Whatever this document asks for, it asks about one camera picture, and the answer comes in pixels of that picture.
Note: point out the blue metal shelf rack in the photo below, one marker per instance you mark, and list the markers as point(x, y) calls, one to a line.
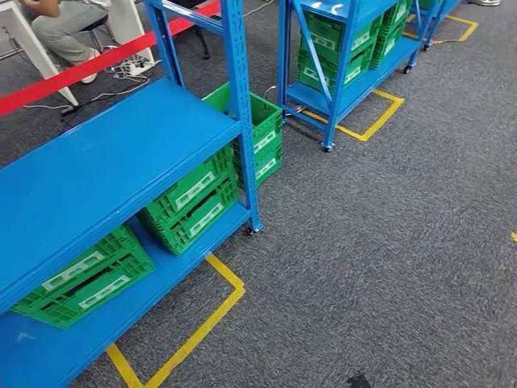
point(436, 16)
point(101, 155)
point(335, 80)

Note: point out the black robot chest part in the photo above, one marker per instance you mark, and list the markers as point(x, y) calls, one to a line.
point(358, 382)

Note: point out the black office chair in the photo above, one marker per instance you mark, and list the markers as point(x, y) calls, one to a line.
point(201, 40)

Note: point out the white power strip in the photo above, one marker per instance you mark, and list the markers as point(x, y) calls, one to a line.
point(141, 67)

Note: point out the white desk panel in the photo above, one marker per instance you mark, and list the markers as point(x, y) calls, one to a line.
point(133, 27)
point(28, 37)

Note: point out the chrome base stool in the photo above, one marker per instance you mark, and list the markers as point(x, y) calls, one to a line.
point(96, 27)

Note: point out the person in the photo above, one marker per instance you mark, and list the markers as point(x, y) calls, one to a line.
point(64, 27)

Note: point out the yellow floor tape marking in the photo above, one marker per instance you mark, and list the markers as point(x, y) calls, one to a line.
point(464, 29)

